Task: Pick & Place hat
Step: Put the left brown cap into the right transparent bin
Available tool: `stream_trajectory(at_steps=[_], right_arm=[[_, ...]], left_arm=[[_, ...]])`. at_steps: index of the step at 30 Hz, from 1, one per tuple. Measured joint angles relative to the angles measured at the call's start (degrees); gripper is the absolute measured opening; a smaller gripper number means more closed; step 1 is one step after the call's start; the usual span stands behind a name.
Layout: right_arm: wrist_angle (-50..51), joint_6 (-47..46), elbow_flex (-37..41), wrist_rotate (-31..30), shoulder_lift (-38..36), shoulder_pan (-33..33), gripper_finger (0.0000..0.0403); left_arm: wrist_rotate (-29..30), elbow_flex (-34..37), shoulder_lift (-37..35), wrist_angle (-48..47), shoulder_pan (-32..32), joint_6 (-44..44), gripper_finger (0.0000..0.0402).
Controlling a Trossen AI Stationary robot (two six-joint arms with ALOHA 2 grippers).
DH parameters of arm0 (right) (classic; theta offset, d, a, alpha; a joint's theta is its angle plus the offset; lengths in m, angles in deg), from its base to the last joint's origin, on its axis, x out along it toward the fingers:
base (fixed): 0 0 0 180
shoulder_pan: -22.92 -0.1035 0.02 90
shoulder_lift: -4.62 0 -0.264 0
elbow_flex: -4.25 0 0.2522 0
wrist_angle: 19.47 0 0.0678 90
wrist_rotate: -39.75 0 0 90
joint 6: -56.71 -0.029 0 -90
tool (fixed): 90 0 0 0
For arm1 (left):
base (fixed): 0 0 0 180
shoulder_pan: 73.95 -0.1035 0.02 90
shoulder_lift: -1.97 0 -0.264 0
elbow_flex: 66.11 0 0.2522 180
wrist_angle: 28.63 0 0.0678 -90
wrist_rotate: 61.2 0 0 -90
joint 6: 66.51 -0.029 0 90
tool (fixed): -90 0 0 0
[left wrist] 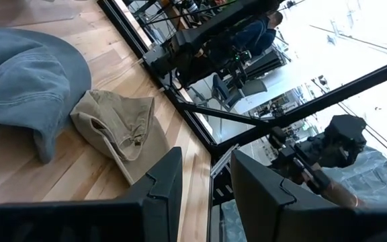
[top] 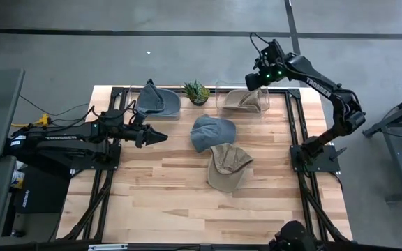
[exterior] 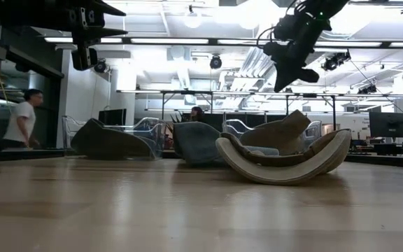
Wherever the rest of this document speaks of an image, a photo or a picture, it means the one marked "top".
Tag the grey metal stand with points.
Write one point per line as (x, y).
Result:
(401, 157)

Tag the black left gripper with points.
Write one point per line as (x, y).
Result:
(140, 136)

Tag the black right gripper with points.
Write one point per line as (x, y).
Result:
(258, 81)

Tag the black aluminium table frame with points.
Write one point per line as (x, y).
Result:
(293, 115)

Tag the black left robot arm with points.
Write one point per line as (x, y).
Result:
(65, 136)

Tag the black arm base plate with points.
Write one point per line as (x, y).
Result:
(326, 165)
(115, 162)

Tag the green succulent in black pot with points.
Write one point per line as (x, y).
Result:
(197, 92)

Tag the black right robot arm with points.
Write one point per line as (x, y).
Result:
(318, 89)

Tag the grey cap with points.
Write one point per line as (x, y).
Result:
(162, 102)
(209, 132)

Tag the silver metal bracket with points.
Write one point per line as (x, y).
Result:
(108, 247)

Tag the black Trossen case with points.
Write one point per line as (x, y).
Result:
(44, 195)

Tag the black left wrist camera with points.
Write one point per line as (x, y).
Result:
(139, 118)

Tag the clear plastic bin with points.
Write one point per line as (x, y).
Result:
(220, 90)
(132, 101)

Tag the yellow white packet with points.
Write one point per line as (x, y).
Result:
(17, 178)

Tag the tan cap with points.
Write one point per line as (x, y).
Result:
(227, 171)

